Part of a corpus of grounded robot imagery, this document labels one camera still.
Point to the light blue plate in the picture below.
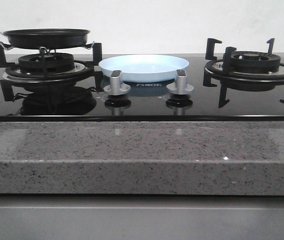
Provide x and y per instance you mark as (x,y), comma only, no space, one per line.
(144,68)

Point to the black frying pan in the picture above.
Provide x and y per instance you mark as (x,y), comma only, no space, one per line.
(49,38)

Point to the left silver stove knob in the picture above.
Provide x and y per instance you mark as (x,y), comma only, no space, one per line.
(117,86)

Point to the silver stove knob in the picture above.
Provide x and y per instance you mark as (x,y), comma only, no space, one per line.
(180,85)
(117,86)

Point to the right silver stove knob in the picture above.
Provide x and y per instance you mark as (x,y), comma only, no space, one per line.
(180,85)

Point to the black glass cooktop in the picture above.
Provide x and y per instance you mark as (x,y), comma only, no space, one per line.
(213,99)

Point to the left black pan support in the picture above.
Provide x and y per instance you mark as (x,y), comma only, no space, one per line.
(82,69)

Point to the black pan support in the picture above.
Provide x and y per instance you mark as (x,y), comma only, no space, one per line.
(220,69)
(82,69)

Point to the right black pan support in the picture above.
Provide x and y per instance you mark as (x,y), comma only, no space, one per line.
(220,69)

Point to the left black gas burner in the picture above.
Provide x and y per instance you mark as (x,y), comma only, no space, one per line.
(55,63)

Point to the black gas burner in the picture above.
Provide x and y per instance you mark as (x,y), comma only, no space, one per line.
(55,63)
(254,62)

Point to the right black gas burner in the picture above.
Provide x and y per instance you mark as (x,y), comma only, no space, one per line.
(254,62)

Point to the chrome wire trivet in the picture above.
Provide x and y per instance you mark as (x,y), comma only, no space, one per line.
(45,50)

